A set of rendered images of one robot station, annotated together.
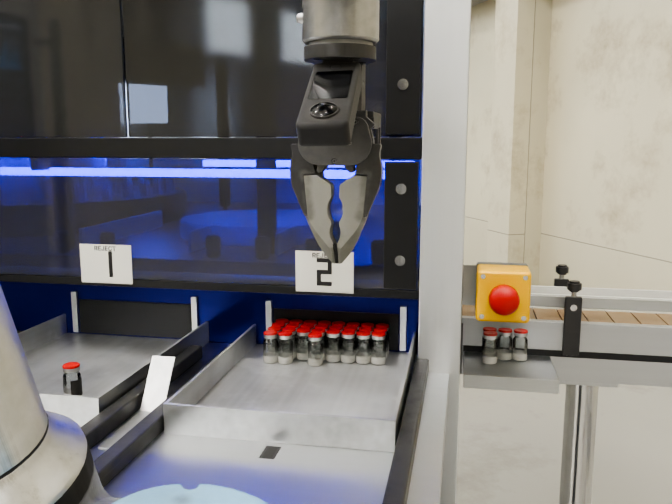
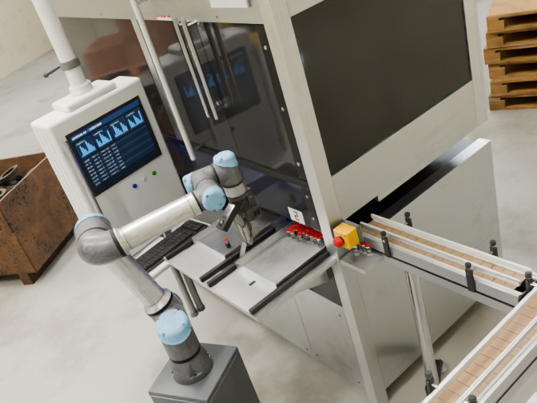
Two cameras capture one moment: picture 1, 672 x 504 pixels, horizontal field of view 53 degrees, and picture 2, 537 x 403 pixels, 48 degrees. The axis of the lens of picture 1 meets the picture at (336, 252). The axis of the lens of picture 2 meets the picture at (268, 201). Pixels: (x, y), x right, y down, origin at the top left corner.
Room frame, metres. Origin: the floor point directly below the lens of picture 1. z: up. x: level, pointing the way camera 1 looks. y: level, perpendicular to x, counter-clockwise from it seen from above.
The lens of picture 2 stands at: (-0.47, -1.47, 2.26)
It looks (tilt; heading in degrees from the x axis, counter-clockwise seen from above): 29 degrees down; 49
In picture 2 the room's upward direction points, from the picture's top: 18 degrees counter-clockwise
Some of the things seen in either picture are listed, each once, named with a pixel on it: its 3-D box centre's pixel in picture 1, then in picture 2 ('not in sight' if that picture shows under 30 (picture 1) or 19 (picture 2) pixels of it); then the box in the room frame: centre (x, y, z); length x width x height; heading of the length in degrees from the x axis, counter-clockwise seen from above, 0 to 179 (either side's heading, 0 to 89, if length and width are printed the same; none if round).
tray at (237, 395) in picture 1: (309, 374); (287, 252); (0.86, 0.03, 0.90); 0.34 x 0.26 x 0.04; 170
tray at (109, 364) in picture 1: (78, 359); (238, 229); (0.93, 0.37, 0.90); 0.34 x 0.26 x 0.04; 169
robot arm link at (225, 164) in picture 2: not in sight; (227, 169); (0.68, 0.00, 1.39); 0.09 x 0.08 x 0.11; 151
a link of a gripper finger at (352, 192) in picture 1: (355, 216); (253, 233); (0.69, -0.02, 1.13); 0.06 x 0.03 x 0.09; 169
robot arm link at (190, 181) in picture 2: not in sight; (201, 182); (0.59, 0.03, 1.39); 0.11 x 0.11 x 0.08; 61
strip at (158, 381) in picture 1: (139, 398); (233, 257); (0.75, 0.23, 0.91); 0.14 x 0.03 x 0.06; 170
